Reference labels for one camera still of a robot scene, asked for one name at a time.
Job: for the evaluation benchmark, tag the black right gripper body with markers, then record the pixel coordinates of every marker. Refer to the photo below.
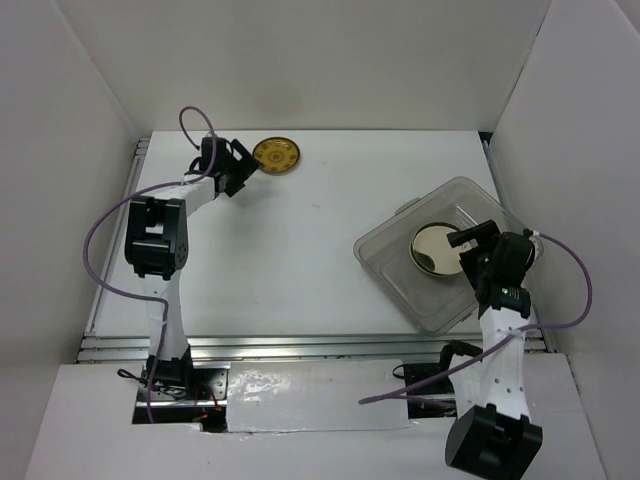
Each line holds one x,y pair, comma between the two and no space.
478,262

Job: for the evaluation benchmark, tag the clear plastic bin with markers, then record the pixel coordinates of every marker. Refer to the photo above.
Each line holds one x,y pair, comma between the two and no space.
433,304

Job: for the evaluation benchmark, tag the yellow patterned plate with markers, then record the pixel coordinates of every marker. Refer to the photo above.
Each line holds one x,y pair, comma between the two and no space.
277,155

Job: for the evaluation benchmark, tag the white front cover panel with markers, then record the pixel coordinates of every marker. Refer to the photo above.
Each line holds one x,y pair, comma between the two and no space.
322,396

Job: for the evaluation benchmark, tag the cream plate with dark patch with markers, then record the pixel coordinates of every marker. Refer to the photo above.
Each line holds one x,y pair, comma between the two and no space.
431,251

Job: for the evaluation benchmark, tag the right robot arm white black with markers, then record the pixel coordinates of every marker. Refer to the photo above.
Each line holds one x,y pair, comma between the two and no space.
493,436

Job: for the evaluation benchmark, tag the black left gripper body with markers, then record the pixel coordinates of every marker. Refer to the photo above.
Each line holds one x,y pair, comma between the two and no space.
222,169

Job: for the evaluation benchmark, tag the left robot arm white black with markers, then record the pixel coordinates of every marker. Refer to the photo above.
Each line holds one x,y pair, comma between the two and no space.
157,248

